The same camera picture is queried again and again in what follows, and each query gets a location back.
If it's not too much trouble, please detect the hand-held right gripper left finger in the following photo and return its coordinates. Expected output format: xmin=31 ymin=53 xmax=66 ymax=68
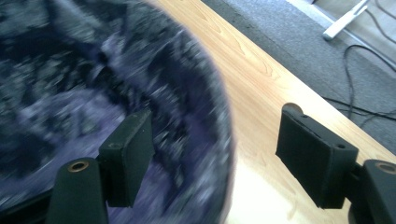
xmin=98 ymin=108 xmax=155 ymax=208

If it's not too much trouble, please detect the black plastic trash bin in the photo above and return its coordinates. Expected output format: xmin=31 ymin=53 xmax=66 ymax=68
xmin=0 ymin=0 xmax=236 ymax=224

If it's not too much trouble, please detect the coiled black floor cable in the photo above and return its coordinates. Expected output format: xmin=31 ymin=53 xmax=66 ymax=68
xmin=365 ymin=0 xmax=396 ymax=45

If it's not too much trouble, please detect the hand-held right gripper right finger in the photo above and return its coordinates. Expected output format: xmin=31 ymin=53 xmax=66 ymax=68
xmin=275 ymin=103 xmax=360 ymax=210

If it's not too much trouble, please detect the round table grommet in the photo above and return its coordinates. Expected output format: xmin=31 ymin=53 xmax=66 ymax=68
xmin=281 ymin=102 xmax=304 ymax=115

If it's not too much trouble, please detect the long black floor cable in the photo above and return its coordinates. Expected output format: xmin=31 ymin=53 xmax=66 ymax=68
xmin=323 ymin=43 xmax=396 ymax=125

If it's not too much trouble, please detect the white desk frame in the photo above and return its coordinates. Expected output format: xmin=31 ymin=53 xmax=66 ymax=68
xmin=322 ymin=0 xmax=370 ymax=41

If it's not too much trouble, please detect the purple translucent plastic bag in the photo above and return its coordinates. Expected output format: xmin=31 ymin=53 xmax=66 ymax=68
xmin=0 ymin=0 xmax=236 ymax=224

